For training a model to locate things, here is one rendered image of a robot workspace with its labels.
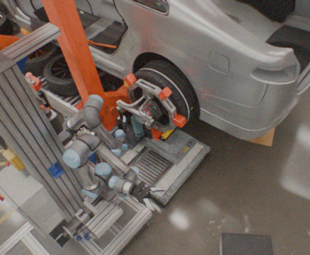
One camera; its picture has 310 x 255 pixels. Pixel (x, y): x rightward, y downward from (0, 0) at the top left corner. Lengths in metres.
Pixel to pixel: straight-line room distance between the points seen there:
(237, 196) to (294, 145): 0.93
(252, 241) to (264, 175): 0.93
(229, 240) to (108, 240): 1.05
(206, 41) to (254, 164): 1.69
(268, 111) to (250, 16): 1.54
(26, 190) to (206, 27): 1.60
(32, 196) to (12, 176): 0.23
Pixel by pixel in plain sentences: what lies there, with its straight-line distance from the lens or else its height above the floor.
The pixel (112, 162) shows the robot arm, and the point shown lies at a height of 1.26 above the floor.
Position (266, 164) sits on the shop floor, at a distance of 3.56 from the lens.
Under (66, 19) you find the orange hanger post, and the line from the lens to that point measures 2.48.
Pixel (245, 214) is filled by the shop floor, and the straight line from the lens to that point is 3.24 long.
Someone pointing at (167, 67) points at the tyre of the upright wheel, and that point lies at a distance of 2.77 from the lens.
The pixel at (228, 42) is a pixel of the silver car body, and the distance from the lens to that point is 2.21.
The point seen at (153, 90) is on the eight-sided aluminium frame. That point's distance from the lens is 2.64.
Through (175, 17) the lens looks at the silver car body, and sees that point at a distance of 2.40.
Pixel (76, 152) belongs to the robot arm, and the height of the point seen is 1.45.
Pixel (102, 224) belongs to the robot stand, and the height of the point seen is 0.73.
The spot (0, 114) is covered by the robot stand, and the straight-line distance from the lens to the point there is 1.77.
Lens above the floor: 2.92
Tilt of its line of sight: 50 degrees down
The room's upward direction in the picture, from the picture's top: 9 degrees counter-clockwise
